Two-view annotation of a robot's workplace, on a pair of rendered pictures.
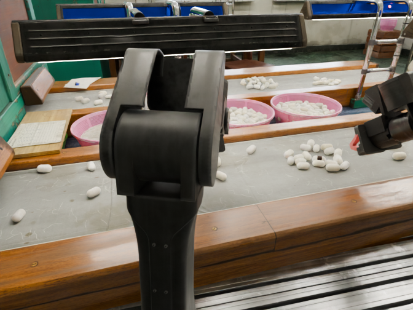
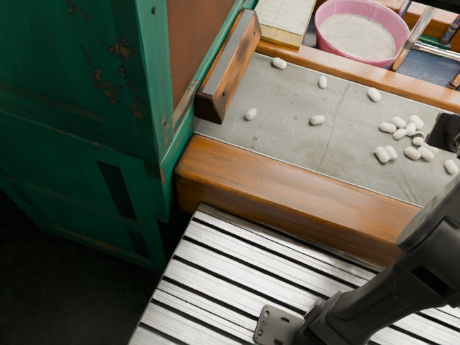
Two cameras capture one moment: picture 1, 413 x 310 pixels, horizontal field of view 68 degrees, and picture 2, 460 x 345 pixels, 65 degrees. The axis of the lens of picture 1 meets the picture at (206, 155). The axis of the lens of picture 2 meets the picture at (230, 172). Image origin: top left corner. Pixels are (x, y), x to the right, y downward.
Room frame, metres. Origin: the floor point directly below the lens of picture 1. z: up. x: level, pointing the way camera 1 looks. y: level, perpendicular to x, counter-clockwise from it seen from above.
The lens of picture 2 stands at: (0.00, 0.18, 1.37)
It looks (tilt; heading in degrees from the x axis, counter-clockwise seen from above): 59 degrees down; 25
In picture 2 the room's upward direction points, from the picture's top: 10 degrees clockwise
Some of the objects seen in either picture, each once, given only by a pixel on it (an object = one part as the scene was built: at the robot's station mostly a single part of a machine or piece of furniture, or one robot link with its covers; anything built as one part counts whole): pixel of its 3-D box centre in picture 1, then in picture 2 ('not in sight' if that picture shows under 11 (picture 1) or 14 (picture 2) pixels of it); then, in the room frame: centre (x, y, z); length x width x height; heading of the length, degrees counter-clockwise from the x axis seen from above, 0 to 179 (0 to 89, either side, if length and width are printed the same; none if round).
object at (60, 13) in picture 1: (147, 13); not in sight; (1.25, 0.22, 1.08); 0.62 x 0.08 x 0.07; 106
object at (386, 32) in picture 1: (384, 37); not in sight; (5.85, -3.24, 0.32); 0.42 x 0.42 x 0.64; 12
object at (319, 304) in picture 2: not in sight; (329, 331); (0.18, 0.05, 0.77); 0.09 x 0.06 x 0.06; 82
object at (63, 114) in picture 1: (41, 130); (286, 3); (0.87, 0.52, 0.77); 0.33 x 0.15 x 0.01; 16
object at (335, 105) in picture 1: (303, 114); not in sight; (1.12, -0.38, 0.72); 0.27 x 0.27 x 0.10
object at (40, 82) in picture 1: (39, 83); not in sight; (1.18, 0.66, 0.83); 0.30 x 0.06 x 0.07; 16
